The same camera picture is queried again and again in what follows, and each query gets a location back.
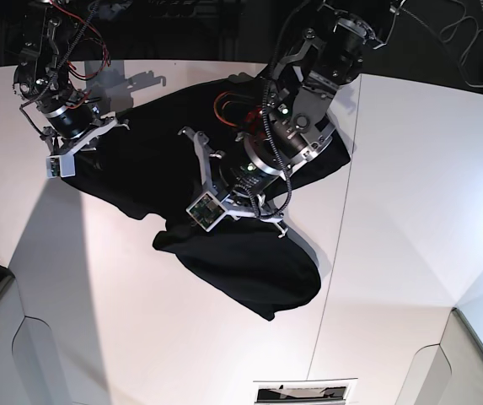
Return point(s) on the left white mount panel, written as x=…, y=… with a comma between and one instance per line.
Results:
x=30, y=366

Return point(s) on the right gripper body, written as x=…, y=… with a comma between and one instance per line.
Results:
x=69, y=127

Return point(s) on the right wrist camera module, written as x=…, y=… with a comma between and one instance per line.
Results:
x=60, y=166

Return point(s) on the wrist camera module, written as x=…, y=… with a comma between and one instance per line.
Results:
x=207, y=211
x=60, y=166

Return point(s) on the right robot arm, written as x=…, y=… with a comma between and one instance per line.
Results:
x=52, y=32

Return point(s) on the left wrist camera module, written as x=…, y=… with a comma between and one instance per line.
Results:
x=207, y=211

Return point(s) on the white mount panel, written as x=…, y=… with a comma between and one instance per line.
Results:
x=449, y=372
x=30, y=366

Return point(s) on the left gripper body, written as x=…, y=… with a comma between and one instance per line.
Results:
x=240, y=196

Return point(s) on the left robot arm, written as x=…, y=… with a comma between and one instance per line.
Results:
x=318, y=51

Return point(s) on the printed paper sheet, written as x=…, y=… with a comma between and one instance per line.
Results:
x=336, y=391

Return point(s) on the black t-shirt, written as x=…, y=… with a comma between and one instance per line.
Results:
x=150, y=168

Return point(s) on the right white mount panel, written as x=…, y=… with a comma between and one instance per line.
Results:
x=449, y=372

